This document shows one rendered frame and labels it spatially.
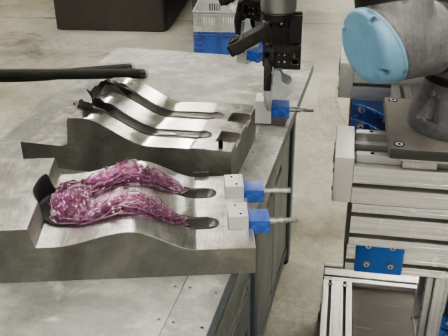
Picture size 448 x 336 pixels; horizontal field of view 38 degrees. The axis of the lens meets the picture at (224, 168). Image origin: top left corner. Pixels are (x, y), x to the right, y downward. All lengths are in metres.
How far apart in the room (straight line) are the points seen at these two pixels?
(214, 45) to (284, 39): 3.21
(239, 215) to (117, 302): 0.26
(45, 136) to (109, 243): 0.51
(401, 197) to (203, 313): 0.40
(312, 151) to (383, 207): 2.20
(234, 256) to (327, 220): 1.68
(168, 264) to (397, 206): 0.41
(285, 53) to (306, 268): 1.27
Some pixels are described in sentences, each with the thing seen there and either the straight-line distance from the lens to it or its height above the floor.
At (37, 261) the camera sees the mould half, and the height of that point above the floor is 0.84.
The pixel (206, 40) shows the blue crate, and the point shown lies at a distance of 4.59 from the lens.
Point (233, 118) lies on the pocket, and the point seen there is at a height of 0.87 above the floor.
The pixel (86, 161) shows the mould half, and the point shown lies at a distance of 1.50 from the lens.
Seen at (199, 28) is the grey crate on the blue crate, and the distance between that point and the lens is 4.56.
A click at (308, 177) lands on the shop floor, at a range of 3.10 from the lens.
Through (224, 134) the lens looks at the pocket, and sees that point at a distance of 1.45.
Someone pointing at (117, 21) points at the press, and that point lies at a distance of 5.43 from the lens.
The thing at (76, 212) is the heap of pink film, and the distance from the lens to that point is 1.18.
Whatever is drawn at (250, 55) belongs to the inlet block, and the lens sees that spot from 1.81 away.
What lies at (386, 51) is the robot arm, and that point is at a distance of 0.97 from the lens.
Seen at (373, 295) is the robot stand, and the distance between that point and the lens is 2.08.
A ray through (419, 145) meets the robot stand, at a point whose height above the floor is 1.04.
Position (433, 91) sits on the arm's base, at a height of 1.11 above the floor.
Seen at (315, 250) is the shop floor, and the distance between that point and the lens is 2.60.
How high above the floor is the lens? 1.50
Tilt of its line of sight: 28 degrees down
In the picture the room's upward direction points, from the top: 1 degrees counter-clockwise
